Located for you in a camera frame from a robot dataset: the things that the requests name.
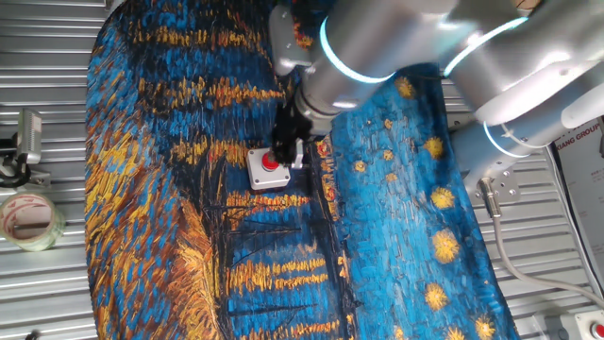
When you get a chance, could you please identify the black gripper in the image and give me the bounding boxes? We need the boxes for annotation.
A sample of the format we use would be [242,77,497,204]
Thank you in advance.
[271,100,313,171]

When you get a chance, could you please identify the white box with red button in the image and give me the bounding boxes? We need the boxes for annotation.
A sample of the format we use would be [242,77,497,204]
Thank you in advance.
[245,147,292,192]

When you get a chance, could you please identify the starry night painted tablecloth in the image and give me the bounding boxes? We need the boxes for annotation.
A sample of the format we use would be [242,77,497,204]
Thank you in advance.
[83,0,520,340]

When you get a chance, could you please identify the clear packing tape roll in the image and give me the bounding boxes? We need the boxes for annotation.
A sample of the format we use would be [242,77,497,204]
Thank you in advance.
[0,192,67,252]

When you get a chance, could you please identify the white poster with red text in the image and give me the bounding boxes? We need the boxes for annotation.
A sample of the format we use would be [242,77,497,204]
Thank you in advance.
[551,116,604,284]

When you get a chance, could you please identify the grey emergency stop box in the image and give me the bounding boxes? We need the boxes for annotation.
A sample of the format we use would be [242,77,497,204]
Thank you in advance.
[573,309,604,340]

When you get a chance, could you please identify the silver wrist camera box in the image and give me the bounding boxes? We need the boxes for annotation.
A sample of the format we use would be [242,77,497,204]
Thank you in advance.
[268,4,313,77]

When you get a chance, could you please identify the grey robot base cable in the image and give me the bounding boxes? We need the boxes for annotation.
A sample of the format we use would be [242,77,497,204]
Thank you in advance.
[476,178,604,309]

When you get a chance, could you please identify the silver camera on stand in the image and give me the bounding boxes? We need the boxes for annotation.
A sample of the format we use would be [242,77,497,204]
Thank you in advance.
[16,108,43,165]

